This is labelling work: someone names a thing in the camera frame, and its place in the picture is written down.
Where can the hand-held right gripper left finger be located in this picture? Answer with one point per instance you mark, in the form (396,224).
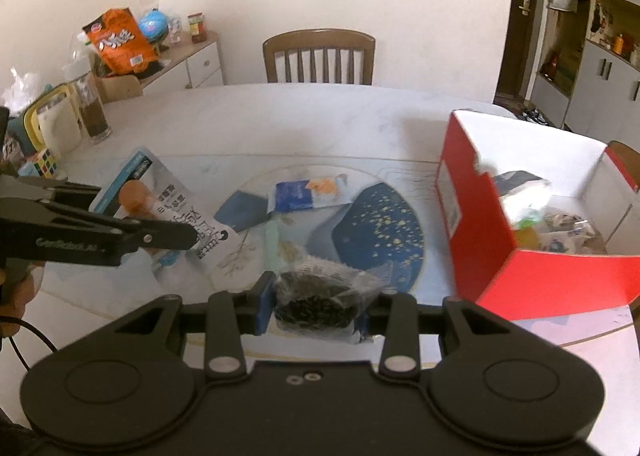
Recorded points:
(265,303)

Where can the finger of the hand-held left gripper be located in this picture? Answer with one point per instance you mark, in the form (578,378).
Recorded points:
(60,193)
(167,236)

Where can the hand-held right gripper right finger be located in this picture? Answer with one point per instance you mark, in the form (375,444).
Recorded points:
(376,323)

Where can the white blue packet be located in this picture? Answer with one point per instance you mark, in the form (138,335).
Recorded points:
(165,201)

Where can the clear packet of dark snack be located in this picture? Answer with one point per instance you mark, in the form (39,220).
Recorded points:
(310,306)

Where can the red cardboard box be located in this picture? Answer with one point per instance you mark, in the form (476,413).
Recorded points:
(550,281)

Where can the white bag with grey top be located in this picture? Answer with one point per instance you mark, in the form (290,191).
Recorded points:
(520,186)

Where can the silver foil packet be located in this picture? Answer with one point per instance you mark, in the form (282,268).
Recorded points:
(570,228)

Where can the white marble desktop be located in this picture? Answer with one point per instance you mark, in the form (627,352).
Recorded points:
(325,120)

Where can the person's left hand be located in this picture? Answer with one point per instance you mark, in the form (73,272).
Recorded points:
(17,291)

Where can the colourful puzzle cube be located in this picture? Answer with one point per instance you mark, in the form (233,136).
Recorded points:
(46,161)

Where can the light blue carton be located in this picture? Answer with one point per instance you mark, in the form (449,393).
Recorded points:
(27,169)

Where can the mint green packet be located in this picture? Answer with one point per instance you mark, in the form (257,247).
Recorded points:
(272,246)

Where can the crumpled clear plastic bag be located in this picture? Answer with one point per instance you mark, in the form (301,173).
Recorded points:
(20,85)

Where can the blue and orange packet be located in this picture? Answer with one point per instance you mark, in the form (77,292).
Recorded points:
(300,193)

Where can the brown cardboard box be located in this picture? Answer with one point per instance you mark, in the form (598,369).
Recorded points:
(120,88)

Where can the orange snack bag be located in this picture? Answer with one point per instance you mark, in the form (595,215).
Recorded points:
(122,43)

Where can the white drawer cabinet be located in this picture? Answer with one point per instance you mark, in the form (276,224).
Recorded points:
(205,65)

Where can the small blue globe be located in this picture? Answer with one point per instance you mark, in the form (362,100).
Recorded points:
(152,24)

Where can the small clear bottle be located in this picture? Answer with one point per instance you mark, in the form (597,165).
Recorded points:
(174,30)

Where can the red sauce jar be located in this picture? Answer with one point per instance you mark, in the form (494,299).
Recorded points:
(197,28)

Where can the brown wooden chair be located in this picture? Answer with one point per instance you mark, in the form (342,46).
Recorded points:
(320,38)

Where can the grey shelf cabinet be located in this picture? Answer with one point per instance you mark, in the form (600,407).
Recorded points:
(605,85)

